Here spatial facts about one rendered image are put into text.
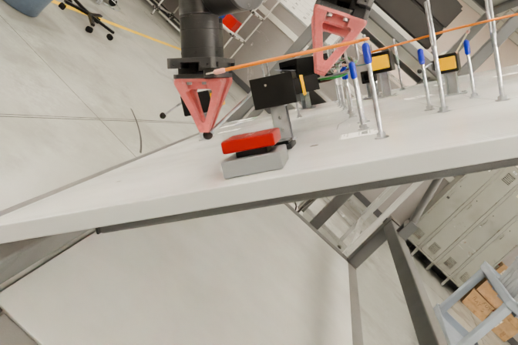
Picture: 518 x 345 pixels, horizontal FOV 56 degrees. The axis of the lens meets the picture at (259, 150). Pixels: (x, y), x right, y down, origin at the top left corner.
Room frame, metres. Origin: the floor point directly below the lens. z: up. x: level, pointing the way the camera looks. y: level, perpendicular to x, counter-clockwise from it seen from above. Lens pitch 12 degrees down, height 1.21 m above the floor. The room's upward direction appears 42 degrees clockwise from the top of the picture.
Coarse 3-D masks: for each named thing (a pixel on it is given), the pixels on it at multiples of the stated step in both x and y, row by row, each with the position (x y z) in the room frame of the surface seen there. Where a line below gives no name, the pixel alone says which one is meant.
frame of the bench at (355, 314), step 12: (288, 204) 1.56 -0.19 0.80; (300, 216) 1.55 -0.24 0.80; (312, 228) 1.54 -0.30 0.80; (348, 264) 1.51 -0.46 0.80; (348, 276) 1.41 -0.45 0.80; (0, 312) 0.43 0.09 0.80; (360, 312) 1.24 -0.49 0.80; (0, 324) 0.42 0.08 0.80; (12, 324) 0.43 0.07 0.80; (360, 324) 1.16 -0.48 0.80; (0, 336) 0.41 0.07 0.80; (12, 336) 0.42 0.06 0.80; (24, 336) 0.43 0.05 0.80; (360, 336) 1.10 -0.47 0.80
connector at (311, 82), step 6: (306, 78) 0.63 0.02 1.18; (312, 78) 0.63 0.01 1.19; (294, 84) 0.63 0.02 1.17; (300, 84) 0.63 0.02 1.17; (306, 84) 0.63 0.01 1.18; (312, 84) 0.63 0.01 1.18; (318, 84) 0.63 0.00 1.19; (300, 90) 0.63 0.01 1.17; (306, 90) 0.63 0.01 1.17; (312, 90) 0.63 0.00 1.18
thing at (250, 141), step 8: (272, 128) 0.48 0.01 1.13; (232, 136) 0.47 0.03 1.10; (240, 136) 0.45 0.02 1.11; (248, 136) 0.44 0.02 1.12; (256, 136) 0.43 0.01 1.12; (264, 136) 0.43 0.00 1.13; (272, 136) 0.43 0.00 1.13; (280, 136) 0.48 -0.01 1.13; (224, 144) 0.43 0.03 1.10; (232, 144) 0.43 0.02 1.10; (240, 144) 0.43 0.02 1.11; (248, 144) 0.43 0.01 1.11; (256, 144) 0.43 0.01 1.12; (264, 144) 0.43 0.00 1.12; (272, 144) 0.43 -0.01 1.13; (224, 152) 0.43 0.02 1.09; (232, 152) 0.43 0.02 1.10; (240, 152) 0.44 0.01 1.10; (248, 152) 0.44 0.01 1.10; (256, 152) 0.44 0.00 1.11; (264, 152) 0.44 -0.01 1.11
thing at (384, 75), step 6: (372, 54) 1.20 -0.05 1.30; (378, 54) 1.19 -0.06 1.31; (384, 54) 1.19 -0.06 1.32; (390, 54) 1.20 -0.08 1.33; (390, 60) 1.19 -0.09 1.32; (390, 66) 1.19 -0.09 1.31; (378, 72) 1.20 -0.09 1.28; (384, 72) 1.22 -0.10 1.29; (384, 78) 1.23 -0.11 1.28; (384, 84) 1.23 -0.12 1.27; (390, 84) 1.23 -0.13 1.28; (384, 90) 1.24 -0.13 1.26; (390, 90) 1.21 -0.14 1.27; (378, 96) 1.23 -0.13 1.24; (384, 96) 1.22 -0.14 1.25
